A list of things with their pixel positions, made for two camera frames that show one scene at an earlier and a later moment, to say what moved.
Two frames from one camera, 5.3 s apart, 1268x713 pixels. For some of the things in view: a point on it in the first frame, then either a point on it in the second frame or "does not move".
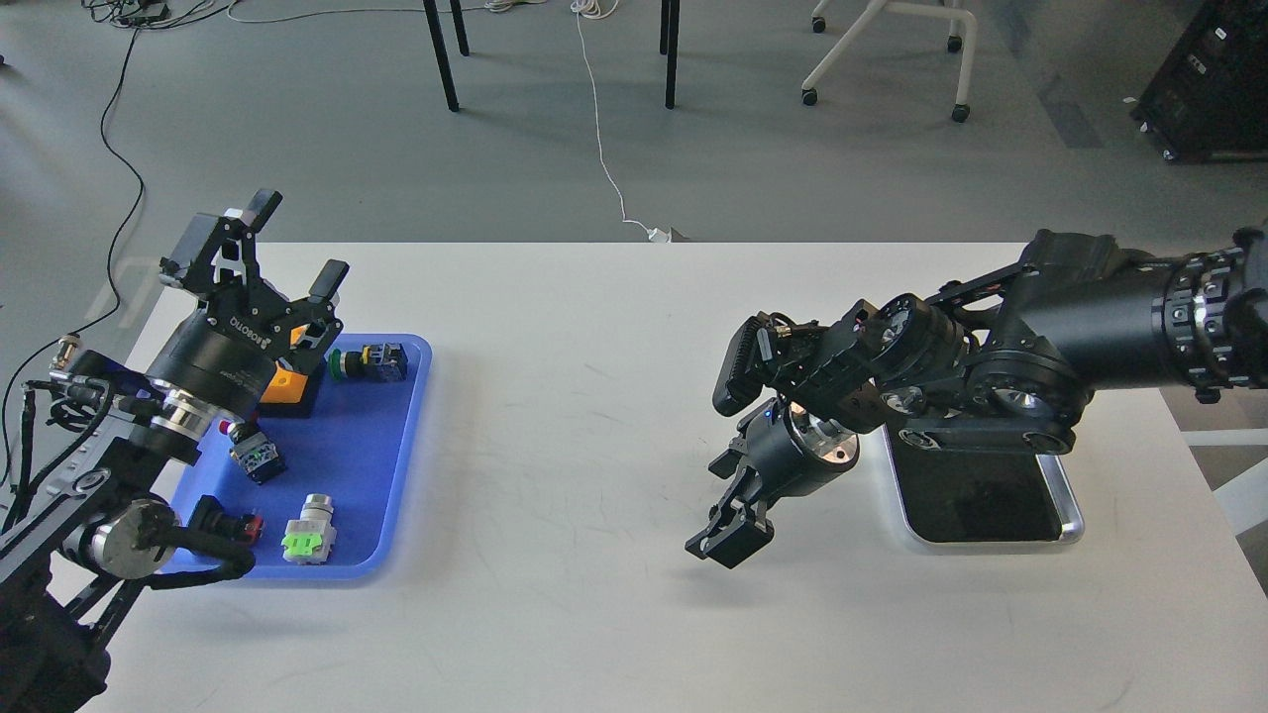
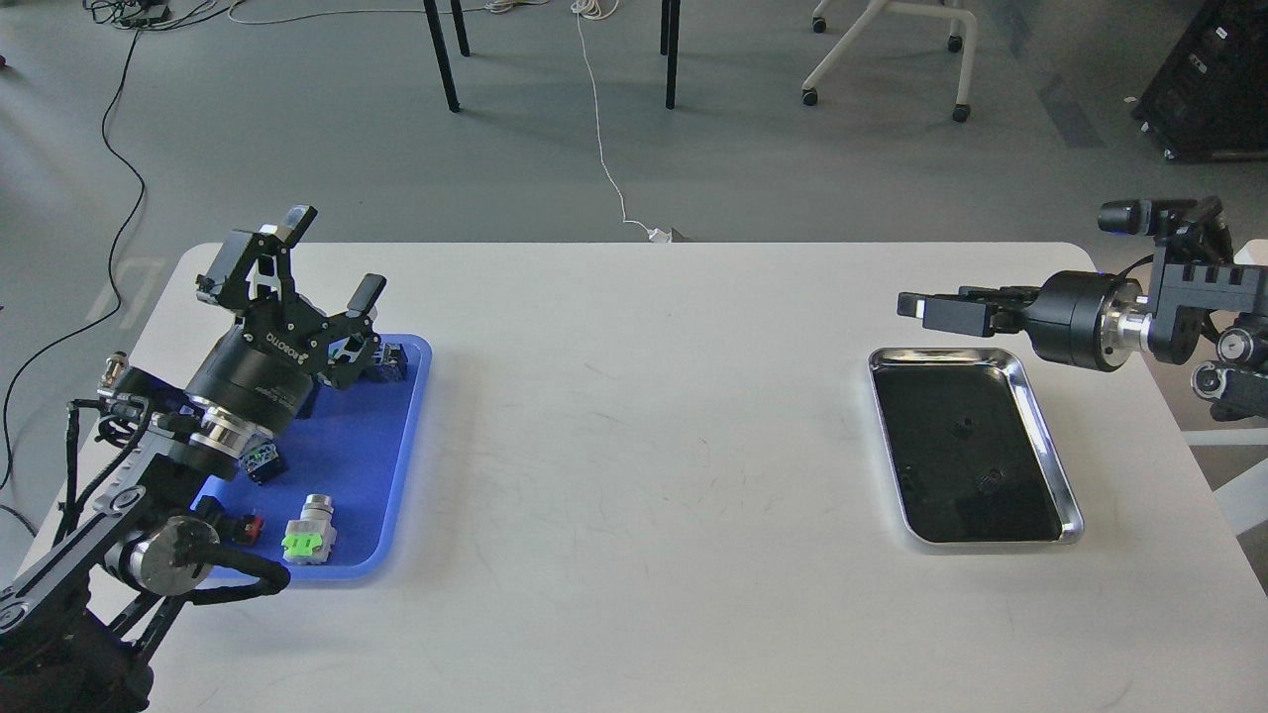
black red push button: (209, 516) does not move
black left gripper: (226, 356) → (264, 372)
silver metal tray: (976, 500) does not move
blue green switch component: (258, 456) does not move
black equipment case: (1212, 94) does not move
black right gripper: (778, 451) → (1086, 319)
